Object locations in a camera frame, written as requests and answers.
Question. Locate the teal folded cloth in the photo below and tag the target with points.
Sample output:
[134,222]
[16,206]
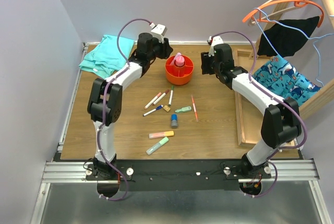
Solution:
[104,59]

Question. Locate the pink glue bottle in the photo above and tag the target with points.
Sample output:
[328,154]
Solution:
[179,61]

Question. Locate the green highlighter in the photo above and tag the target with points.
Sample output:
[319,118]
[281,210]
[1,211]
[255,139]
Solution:
[156,146]

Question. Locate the pink yellow highlighter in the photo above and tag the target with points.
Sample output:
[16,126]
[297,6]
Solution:
[161,134]

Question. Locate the black cloth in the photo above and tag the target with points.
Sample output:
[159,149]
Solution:
[286,37]

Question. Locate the orange hanger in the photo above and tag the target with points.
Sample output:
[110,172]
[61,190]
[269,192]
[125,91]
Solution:
[280,7]

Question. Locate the blue cap whiteboard marker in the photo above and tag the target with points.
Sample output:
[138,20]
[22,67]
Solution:
[153,110]

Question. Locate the green correction tape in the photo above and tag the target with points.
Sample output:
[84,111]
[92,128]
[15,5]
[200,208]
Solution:
[183,109]

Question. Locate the pink purple highlighter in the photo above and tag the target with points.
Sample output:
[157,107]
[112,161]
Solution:
[175,56]

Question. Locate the orange thin pen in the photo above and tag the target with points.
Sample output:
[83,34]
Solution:
[194,108]

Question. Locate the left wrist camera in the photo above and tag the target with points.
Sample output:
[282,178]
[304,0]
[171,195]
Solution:
[158,31]

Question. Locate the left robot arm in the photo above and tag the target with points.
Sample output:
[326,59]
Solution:
[105,102]

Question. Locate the brown cap white marker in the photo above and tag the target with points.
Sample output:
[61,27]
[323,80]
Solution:
[161,96]

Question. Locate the small tan eraser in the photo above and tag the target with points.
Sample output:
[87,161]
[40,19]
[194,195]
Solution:
[166,108]

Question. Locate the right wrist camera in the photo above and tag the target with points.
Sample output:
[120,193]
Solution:
[213,41]

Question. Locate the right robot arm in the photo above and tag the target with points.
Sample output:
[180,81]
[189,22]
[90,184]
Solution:
[280,117]

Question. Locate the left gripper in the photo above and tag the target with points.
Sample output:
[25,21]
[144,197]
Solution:
[166,49]

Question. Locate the shark pattern blue cloth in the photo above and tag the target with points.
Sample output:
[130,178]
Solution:
[281,78]

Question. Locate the pink cap white marker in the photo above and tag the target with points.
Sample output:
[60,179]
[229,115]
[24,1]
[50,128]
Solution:
[152,101]

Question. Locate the wooden tray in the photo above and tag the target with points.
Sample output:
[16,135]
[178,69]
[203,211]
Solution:
[248,118]

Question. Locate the orange round organizer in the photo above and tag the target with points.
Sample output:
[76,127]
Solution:
[179,75]

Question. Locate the green cap white marker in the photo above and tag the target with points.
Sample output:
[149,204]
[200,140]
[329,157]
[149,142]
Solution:
[171,96]

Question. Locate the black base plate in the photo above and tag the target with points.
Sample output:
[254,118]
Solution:
[178,175]

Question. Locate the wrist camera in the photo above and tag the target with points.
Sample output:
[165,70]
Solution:
[213,41]
[158,31]

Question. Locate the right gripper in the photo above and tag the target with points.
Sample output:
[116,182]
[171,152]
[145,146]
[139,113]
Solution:
[205,59]

